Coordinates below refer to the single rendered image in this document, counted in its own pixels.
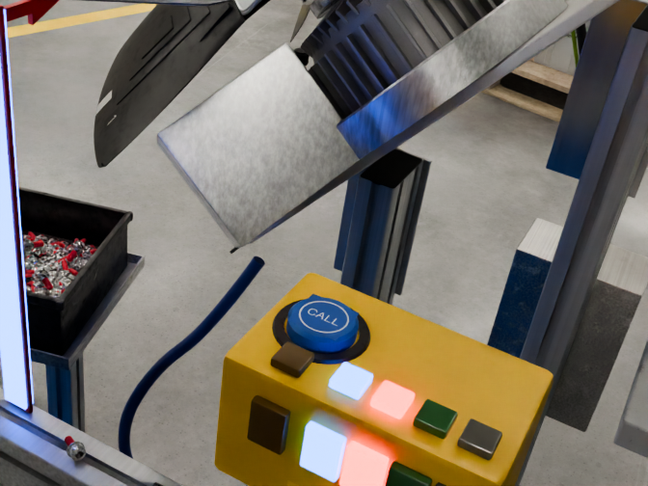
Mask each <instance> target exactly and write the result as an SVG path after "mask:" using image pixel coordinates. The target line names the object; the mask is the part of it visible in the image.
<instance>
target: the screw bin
mask: <svg viewBox="0 0 648 486"><path fill-rule="evenodd" d="M18 196H19V209H20V223H21V228H22V229H25V230H31V231H36V232H40V233H44V234H48V235H53V236H57V237H61V238H64V239H69V240H73V241H74V239H75V238H78V239H79V240H81V239H83V238H86V240H87V241H86V242H85V243H86V244H90V245H92V244H93V245H95V246H98V248H97V250H96V251H95V252H94V254H93V255H92V256H91V257H90V259H89V260H88V261H87V262H86V264H85V265H84V266H83V268H82V269H81V270H80V271H79V273H78V274H77V275H76V276H75V278H74V279H73V280H72V281H71V283H70V284H69V285H68V287H67V288H66V289H65V291H64V292H63V293H62V294H61V296H59V297H53V296H48V295H44V294H40V293H37V292H33V291H28V290H26V303H27V316H28V330H29V343H30V348H33V349H37V350H40V351H44V352H48V353H51V354H55V355H59V356H64V354H65V353H66V352H67V350H68V348H69V347H70V346H71V344H72V343H73V341H74V340H75V339H76V337H77V336H78V334H79V333H80V332H81V330H82V329H83V327H84V326H85V325H86V323H87V322H88V320H89V319H90V318H91V316H92V315H93V313H94V312H95V310H96V309H97V307H98V306H99V305H100V303H101V302H102V300H103V299H104V298H105V296H106V295H107V293H108V292H109V291H110V289H111V288H112V286H113V285H114V284H115V282H116V281H117V279H118V278H119V277H120V275H121V274H122V272H123V271H124V269H125V268H126V266H127V225H128V224H129V223H130V222H131V221H132V220H133V212H132V211H126V210H121V209H117V208H114V207H109V206H105V205H100V204H96V203H91V202H84V201H79V200H76V199H71V198H67V197H63V196H58V195H54V194H49V193H45V192H42V191H37V190H33V189H28V188H24V187H19V186H18Z"/></svg>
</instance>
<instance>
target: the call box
mask: <svg viewBox="0 0 648 486"><path fill-rule="evenodd" d="M312 294H316V295H318V296H320V297H325V298H331V299H334V300H337V301H340V302H341V303H343V304H344V305H346V306H347V307H348V308H350V309H351V310H352V311H356V312H358V313H359V314H358V316H357V317H358V320H359V329H358V333H357V338H356V341H355V342H354V344H353V345H352V346H351V347H350V348H349V349H347V350H344V351H342V352H337V353H329V354H325V353H317V352H312V351H311V352H312V353H313V354H314V360H313V362H312V363H311V364H310V366H309V367H308V368H307V369H306V370H305V372H304V373H303V374H302V375H301V376H300V377H299V378H296V377H294V376H292V375H289V374H287V373H285V372H283V371H281V370H279V369H277V368H274V367H273V366H271V365H270V364H271V358H272V357H273V356H274V355H275V354H276V353H277V352H278V351H279V350H280V349H281V347H282V346H283V345H284V344H285V343H286V342H291V343H293V344H295V345H297V344H296V343H294V342H293V341H292V340H291V339H290V338H289V336H288V334H287V332H286V323H287V317H288V312H289V310H290V309H291V307H292V306H293V305H295V304H296V303H298V302H300V301H302V300H305V299H308V298H310V297H311V295H312ZM297 346H299V345H297ZM344 362H347V363H349V364H351V365H354V366H356V367H358V368H361V369H363V370H365V371H367V372H370V373H372V374H373V379H372V382H371V383H370V385H369V386H368V387H367V389H366V390H365V391H364V393H363V394H362V396H361V397H360V398H359V399H355V398H353V397H350V396H348V395H346V394H344V393H342V392H340V391H336V390H334V389H332V388H330V387H329V382H330V379H331V378H332V376H333V375H334V374H335V373H336V371H337V370H338V369H339V368H340V366H341V365H342V364H343V363H344ZM385 380H387V381H390V382H392V383H394V384H396V385H398V386H400V387H402V388H404V389H407V390H409V391H411V392H413V393H414V394H415V398H414V401H413V402H412V404H411V405H410V407H409V408H408V410H407V411H406V413H405V414H404V416H403V417H402V418H401V419H399V418H395V417H393V416H391V415H388V414H386V413H384V412H382V411H380V410H378V409H375V408H373V407H371V406H370V400H371V397H372V396H373V395H374V394H375V393H376V392H377V390H378V389H379V387H380V386H381V385H382V383H383V382H384V381H385ZM553 383H554V378H553V374H552V373H551V372H549V371H548V370H547V369H545V368H542V367H540V366H538V365H535V364H531V363H529V362H527V361H524V360H522V359H519V358H517V357H515V356H512V355H510V354H507V353H505V352H503V351H500V350H498V349H496V348H494V347H492V346H489V345H487V344H484V343H482V342H480V341H477V340H475V339H472V338H470V337H466V336H464V335H461V334H459V333H457V332H454V331H452V330H449V329H448V328H446V327H443V326H441V325H438V324H436V323H434V322H431V321H429V320H426V319H424V318H422V317H419V316H417V315H415V314H412V313H410V312H407V311H405V310H402V309H400V308H397V307H395V306H393V305H390V304H388V303H385V302H383V301H381V300H378V299H376V298H373V297H371V296H369V295H366V294H364V293H361V292H360V291H358V290H355V289H353V288H350V287H348V286H346V285H343V284H341V283H337V282H335V281H332V280H330V279H327V278H325V277H323V276H320V275H318V274H315V273H308V274H307V275H306V276H305V277H304V278H303V279H302V280H301V281H300V282H298V283H297V284H296V285H295V286H294V287H293V288H292V289H291V290H290V291H289V292H288V293H287V294H286V295H285V296H284V297H283V298H282V300H281V301H280V302H279V303H278V304H277V305H276V306H275V307H274V308H273V309H271V310H270V311H269V312H267V313H266V314H265V315H264V316H263V317H262V318H261V319H260V320H259V321H258V323H257V324H256V325H255V326H254V327H253V328H252V329H251V330H250V331H249V332H248V333H247V334H246V335H245V336H244V337H243V338H242V339H240V340H239V341H238V342H237V343H236V344H235V345H234V346H233V347H232V348H231V350H230V351H229V352H228V353H227V354H226V356H225V358H224V364H223V375H222V386H221V396H220V408H219V418H218V429H217V440H216V450H215V462H214V464H215V466H216V468H217V469H218V470H219V471H221V472H223V473H226V474H228V475H230V476H232V477H234V478H236V479H238V480H239V481H241V482H243V483H245V484H247V485H249V486H340V485H339V482H340V477H341V472H342V467H343V462H344V458H345V453H346V449H347V446H348V445H349V443H350V442H351V441H354V442H356V443H358V444H360V445H362V446H365V447H367V448H370V449H372V450H374V451H376V452H378V453H380V454H382V455H384V456H386V457H388V458H389V463H388V466H387V470H386V474H385V478H384V482H383V486H385V484H386V480H387V476H388V472H389V468H390V465H391V464H392V462H394V461H395V462H398V463H400V464H402V465H404V466H406V467H408V468H410V469H412V470H414V471H416V472H418V473H422V474H424V475H426V476H428V477H430V478H431V479H432V485H431V486H435V485H436V484H437V483H438V482H440V483H442V484H444V485H446V486H515V484H516V482H517V480H518V477H519V474H520V472H521V469H522V466H523V464H524V462H525V459H526V456H527V452H528V449H529V447H530V444H531V441H532V439H533V436H534V433H535V431H536V428H537V425H538V422H539V420H540V418H541V415H542V413H543V410H544V407H545V405H546V402H547V399H548V397H549V394H550V391H551V388H552V386H553ZM256 395H259V396H261V397H263V398H265V399H267V400H269V401H271V402H274V403H276V404H278V405H280V406H282V407H284V408H286V409H287V410H289V411H290V419H289V425H288V431H287V438H286V444H285V451H284V452H283V453H282V454H281V455H279V454H277V453H275V452H273V451H271V450H269V449H267V448H265V447H263V446H261V445H258V444H256V443H254V442H252V441H250V440H248V438H247V436H248V427H249V419H250V411H251V403H252V399H253V398H254V397H255V396H256ZM426 399H430V400H432V401H434V402H437V403H439V404H441V405H443V406H446V407H447V408H449V409H451V410H454V411H456V412H457V413H458V417H457V420H456V421H455V423H454V424H453V426H452V428H451V429H450V431H449V433H448V435H447V436H446V438H445V439H444V440H443V439H440V438H438V437H436V436H434V435H432V434H430V433H428V432H425V431H423V430H421V429H419V428H417V427H415V426H414V425H413V421H414V418H415V416H416V414H417V413H418V411H419V409H420V408H421V406H422V405H423V403H424V401H425V400H426ZM470 419H475V420H477V421H479V422H482V423H484V424H486V425H488V426H490V427H493V428H495V429H497V430H498V431H500V432H502V437H501V440H500V442H499V445H498V447H497V449H496V451H495V453H494V455H493V457H492V459H491V460H486V459H484V458H482V457H480V456H477V455H475V454H473V453H471V452H469V451H467V450H465V449H463V448H461V447H459V446H458V445H457V442H458V439H459V437H460V435H461V434H462V432H463V430H464V428H465V426H466V425H467V423H468V421H469V420H470ZM310 421H313V422H315V423H317V424H319V425H322V426H324V427H326V428H328V429H330V430H332V431H334V432H336V433H338V434H339V435H341V436H343V437H345V438H346V444H345V449H344V453H343V457H342V462H341V467H340V472H339V477H338V479H337V480H336V481H335V482H333V481H331V480H329V479H327V478H325V477H323V476H321V475H319V474H317V473H315V472H312V471H310V470H308V469H306V468H304V467H302V466H301V465H300V460H301V454H302V448H303V442H304V437H305V431H306V426H307V425H308V423H309V422H310Z"/></svg>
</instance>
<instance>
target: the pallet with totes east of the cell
mask: <svg viewBox="0 0 648 486"><path fill-rule="evenodd" d="M511 72H512V73H515V74H517V75H520V76H523V77H524V78H527V79H530V80H532V81H535V82H538V83H540V84H543V85H546V86H548V87H551V88H554V89H556V90H559V91H562V92H564V93H566V94H568V93H569V90H570V87H571V84H572V81H573V77H574V76H573V75H570V74H567V73H564V72H562V71H559V70H556V69H553V68H551V67H546V66H543V65H541V64H538V63H535V62H534V57H533V58H531V59H530V60H528V61H527V62H525V63H524V64H522V65H521V66H519V67H517V68H516V69H514V70H513V71H511ZM482 93H484V94H486V95H490V96H494V97H497V98H499V99H501V100H503V101H505V102H508V103H510V104H513V105H516V106H518V107H521V108H523V109H526V110H528V111H530V112H533V113H535V114H538V115H540V116H543V117H545V118H548V119H551V120H553V121H556V122H560V119H561V115H562V112H563V110H562V109H559V108H557V107H554V106H552V105H550V104H547V103H545V102H542V101H540V100H537V99H534V98H532V97H529V96H527V95H524V94H520V93H517V92H515V91H512V90H509V89H507V88H504V87H503V86H502V85H501V84H500V80H498V81H497V82H495V83H494V84H492V85H491V86H489V87H488V88H486V89H485V90H483V91H482Z"/></svg>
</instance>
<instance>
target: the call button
mask: <svg viewBox="0 0 648 486"><path fill-rule="evenodd" d="M358 314H359V313H358V312H356V311H354V310H351V309H350V308H348V307H347V306H346V305H344V304H343V303H341V302H340V301H337V300H334V299H331V298H325V297H320V296H318V295H316V294H312V295H311V297H310V298H308V299H305V300H302V301H300V302H298V303H296V304H295V305H293V306H292V307H291V309H290V310H289V312H288V317H287V323H286V332H287V334H288V336H289V338H290V339H291V340H292V341H293V342H294V343H296V344H297V345H299V346H301V347H302V348H304V349H307V350H310V351H312V352H317V353H325V354H329V353H337V352H342V351H344V350H347V349H349V348H350V347H351V346H352V345H353V344H354V342H355V341H356V338H357V333H358V329H359V320H358V317H357V316H358Z"/></svg>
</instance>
